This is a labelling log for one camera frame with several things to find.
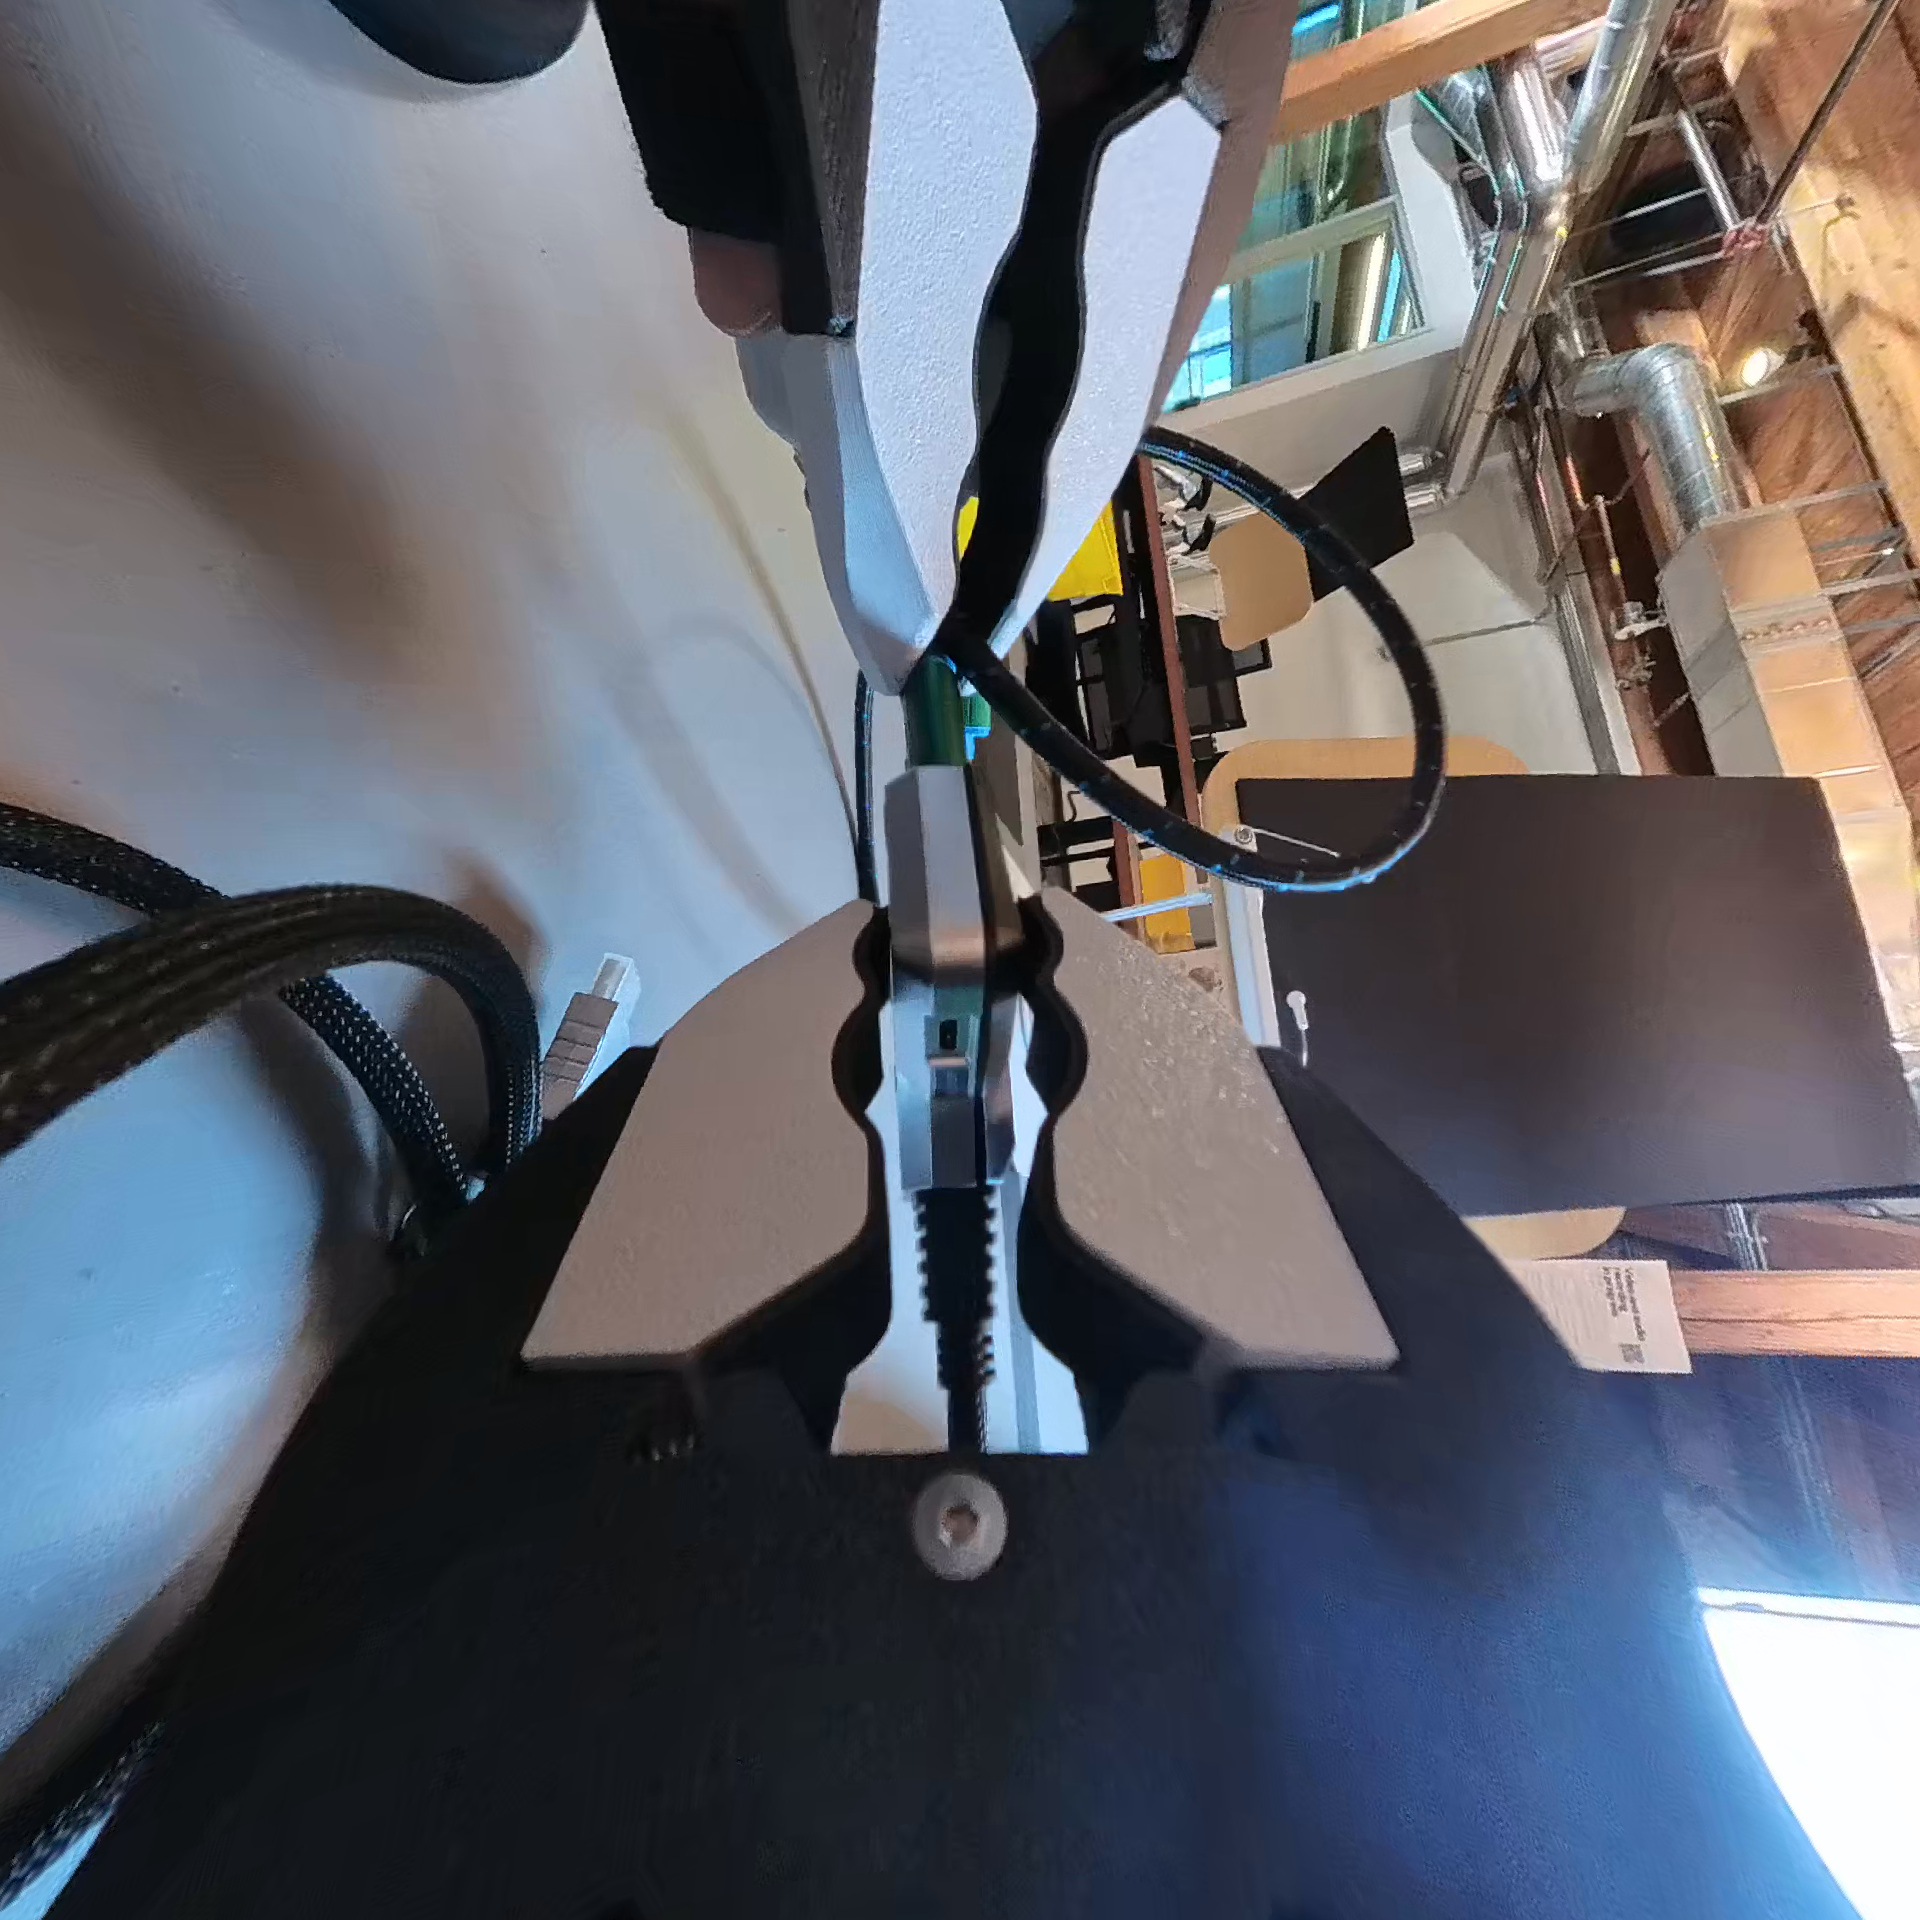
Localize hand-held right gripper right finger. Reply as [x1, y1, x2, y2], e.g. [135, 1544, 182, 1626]
[1019, 885, 1401, 1368]

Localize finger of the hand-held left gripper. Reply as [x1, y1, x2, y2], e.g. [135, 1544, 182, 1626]
[952, 60, 1233, 646]
[736, 0, 1041, 694]

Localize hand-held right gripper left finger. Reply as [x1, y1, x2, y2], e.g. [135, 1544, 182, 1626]
[520, 900, 897, 1373]

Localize yellow plastic bin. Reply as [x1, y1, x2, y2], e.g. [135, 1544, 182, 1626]
[958, 495, 1130, 605]

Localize braided HDMI cable green plugs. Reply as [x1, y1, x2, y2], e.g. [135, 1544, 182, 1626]
[852, 426, 1449, 903]

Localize person's left hand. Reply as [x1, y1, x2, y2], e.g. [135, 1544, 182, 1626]
[691, 224, 785, 338]

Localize small black wooden panel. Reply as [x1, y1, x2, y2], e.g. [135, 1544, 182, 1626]
[1208, 426, 1420, 654]

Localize wooden desk with black legs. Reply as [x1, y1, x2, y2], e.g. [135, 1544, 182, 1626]
[1132, 456, 1202, 933]

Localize black mesh cushion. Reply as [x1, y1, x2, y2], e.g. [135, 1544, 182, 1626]
[322, 0, 594, 85]

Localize white notice paper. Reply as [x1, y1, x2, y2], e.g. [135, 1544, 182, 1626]
[1516, 1257, 1694, 1373]

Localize black board with wooden rim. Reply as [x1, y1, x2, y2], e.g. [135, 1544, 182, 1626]
[1201, 736, 1920, 1261]

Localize laptop with bright screen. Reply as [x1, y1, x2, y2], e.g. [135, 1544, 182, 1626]
[1697, 1590, 1920, 1920]

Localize silver air duct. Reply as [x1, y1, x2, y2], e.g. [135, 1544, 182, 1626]
[1569, 343, 1759, 518]

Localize wooden post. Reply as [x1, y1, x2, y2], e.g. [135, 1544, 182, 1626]
[1622, 1266, 1920, 1359]

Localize metal air handler box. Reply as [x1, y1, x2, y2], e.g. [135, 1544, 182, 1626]
[1657, 502, 1920, 781]

